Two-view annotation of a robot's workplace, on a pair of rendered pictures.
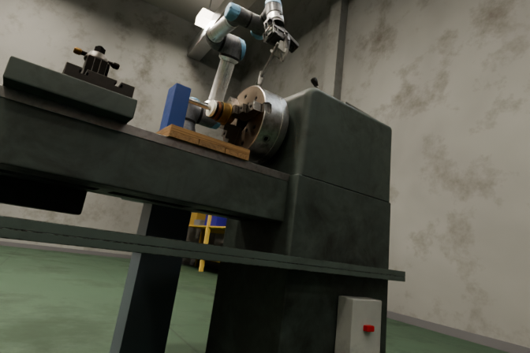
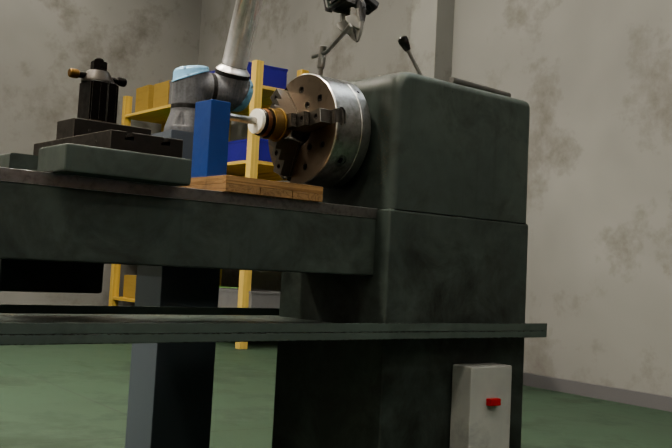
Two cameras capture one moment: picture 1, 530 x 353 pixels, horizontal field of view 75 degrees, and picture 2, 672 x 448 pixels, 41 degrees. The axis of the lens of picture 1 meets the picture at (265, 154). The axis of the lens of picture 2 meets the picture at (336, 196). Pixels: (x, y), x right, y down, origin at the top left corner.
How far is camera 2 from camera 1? 1.19 m
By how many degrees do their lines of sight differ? 12
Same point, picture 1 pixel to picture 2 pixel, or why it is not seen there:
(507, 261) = not seen: outside the picture
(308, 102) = (398, 100)
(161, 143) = (216, 202)
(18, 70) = (76, 159)
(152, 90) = not seen: outside the picture
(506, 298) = not seen: outside the picture
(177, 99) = (214, 124)
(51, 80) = (107, 161)
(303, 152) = (394, 176)
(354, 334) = (474, 410)
